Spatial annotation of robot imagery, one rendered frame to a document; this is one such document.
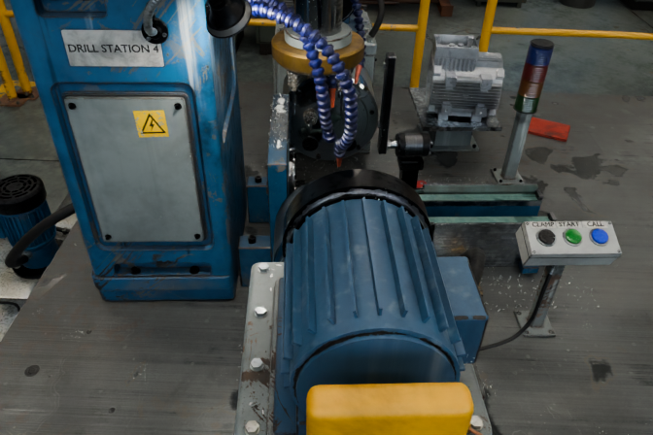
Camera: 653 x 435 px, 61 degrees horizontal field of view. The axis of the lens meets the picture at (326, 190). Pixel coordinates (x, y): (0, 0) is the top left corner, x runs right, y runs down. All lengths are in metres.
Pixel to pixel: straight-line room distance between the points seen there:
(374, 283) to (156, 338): 0.78
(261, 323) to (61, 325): 0.66
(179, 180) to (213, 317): 0.34
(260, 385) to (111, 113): 0.55
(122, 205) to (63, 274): 0.36
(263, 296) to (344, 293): 0.27
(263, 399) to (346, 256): 0.21
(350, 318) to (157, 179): 0.65
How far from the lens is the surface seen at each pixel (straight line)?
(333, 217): 0.61
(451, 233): 1.30
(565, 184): 1.77
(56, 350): 1.28
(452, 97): 1.67
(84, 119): 1.04
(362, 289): 0.52
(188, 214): 1.11
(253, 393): 0.68
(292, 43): 1.06
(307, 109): 1.40
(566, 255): 1.11
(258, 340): 0.73
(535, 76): 1.55
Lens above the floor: 1.73
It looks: 36 degrees down
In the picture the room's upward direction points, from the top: 2 degrees clockwise
